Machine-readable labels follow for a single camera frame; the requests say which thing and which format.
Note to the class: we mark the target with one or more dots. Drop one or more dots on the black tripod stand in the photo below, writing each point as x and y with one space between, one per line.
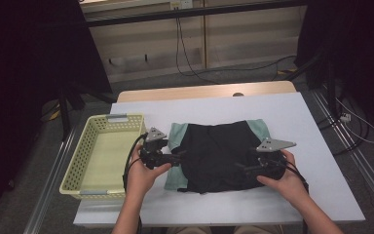
65 117

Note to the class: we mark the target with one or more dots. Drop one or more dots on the person's left hand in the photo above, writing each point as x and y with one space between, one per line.
139 180

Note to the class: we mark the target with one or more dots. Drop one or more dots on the person's right hand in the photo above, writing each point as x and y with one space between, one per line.
290 187

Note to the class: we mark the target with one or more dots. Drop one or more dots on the person's beige trousers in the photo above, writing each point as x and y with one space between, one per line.
188 231

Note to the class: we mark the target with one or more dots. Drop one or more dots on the black and green shirt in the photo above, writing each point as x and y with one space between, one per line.
214 156

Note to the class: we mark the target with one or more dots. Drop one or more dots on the large black curtain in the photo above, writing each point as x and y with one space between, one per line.
29 65

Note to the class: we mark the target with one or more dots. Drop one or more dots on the black horizontal bar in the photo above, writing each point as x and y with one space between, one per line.
188 13

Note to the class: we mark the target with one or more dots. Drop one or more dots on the aluminium floor rail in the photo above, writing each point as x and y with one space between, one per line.
50 185
363 165

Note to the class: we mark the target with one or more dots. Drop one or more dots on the white plug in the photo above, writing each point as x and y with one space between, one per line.
345 117

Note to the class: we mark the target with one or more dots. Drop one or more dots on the white wall socket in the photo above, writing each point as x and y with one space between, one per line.
181 4

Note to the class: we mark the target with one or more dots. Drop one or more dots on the black metal stand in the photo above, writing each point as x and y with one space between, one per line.
330 91

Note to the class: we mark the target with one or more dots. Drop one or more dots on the yellow plastic basket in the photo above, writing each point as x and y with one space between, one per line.
107 159

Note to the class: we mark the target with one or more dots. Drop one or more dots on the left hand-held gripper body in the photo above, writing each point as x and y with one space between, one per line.
156 134

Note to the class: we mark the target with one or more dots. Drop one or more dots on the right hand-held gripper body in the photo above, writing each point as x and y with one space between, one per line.
272 144

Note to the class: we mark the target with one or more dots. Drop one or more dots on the beige wooden cabinet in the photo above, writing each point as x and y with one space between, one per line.
250 35

